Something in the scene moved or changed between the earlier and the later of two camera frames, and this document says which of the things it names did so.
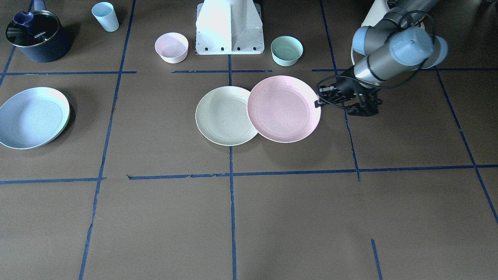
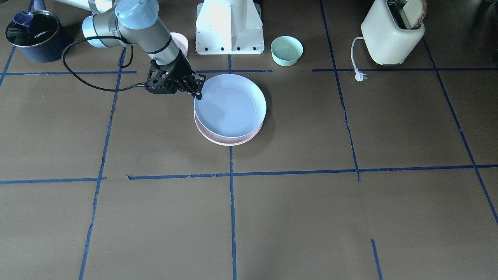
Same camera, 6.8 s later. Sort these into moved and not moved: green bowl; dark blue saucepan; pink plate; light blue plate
Moved: light blue plate; pink plate
Not moved: green bowl; dark blue saucepan
